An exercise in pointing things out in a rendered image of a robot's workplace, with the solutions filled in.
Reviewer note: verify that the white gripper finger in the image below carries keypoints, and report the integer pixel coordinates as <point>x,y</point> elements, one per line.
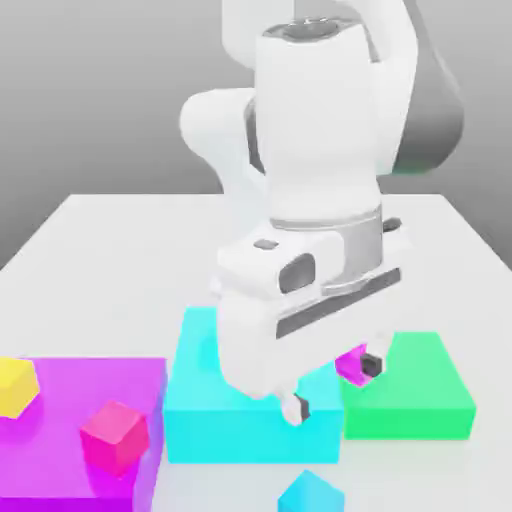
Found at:
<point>294,410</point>
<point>374,362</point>

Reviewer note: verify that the small yellow cube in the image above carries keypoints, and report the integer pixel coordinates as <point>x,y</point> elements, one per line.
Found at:
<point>14,386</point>

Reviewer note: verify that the large purple box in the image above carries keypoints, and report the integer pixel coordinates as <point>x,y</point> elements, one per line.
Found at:
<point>56,460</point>

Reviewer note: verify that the small pink cube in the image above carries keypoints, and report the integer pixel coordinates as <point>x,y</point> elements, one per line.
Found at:
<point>114,438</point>

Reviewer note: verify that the large cyan box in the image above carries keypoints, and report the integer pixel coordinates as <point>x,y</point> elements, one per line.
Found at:
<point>240,432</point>

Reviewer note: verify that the large green box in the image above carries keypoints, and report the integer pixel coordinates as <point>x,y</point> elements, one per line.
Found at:
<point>420,400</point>

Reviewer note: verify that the small blue cube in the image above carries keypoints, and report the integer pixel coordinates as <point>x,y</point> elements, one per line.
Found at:
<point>310,494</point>

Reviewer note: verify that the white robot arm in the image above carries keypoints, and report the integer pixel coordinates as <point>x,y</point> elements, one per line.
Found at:
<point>316,132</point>

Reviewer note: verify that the small magenta cube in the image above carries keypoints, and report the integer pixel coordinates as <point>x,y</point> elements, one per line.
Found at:
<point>350,366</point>

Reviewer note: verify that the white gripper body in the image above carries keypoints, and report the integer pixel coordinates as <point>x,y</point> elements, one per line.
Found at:
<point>248,344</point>

